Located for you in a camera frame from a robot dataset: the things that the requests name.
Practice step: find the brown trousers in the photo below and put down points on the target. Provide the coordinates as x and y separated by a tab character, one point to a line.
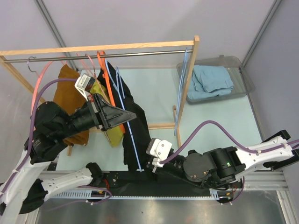
68	98

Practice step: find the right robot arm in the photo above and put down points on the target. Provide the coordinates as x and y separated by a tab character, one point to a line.
220	167

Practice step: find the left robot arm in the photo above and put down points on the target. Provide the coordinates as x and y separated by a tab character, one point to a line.
24	191

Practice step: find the light blue wire hanger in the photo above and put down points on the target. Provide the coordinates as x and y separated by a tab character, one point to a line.
180	89

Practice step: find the light blue trousers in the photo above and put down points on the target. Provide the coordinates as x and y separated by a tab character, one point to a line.
209	81

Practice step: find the pink plastic hanger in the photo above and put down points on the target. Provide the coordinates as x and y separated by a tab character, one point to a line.
39	79

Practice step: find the orange plastic hanger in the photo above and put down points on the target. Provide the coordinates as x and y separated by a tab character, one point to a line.
113	95

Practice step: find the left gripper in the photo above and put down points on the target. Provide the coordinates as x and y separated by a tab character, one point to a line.
100	107

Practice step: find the black trousers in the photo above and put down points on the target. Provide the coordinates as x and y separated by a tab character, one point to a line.
139	129
105	82

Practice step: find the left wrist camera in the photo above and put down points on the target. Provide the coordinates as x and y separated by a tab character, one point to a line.
84	85

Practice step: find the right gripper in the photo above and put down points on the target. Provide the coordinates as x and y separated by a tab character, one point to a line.
155	170

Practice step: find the wooden clothes rack frame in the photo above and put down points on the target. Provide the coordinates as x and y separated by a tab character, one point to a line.
195	45

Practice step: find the white cable duct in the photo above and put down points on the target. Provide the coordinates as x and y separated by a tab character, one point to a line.
92	194

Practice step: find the yellow trousers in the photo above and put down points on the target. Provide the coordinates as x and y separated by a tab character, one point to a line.
114	135

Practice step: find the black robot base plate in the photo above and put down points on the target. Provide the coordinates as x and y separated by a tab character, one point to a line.
125	183

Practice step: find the metal clothes rail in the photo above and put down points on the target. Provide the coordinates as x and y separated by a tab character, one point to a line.
93	56

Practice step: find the clear plastic bin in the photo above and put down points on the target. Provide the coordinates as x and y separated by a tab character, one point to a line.
243	85

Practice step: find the black trousers on orange hanger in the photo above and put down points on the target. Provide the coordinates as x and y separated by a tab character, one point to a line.
105	82

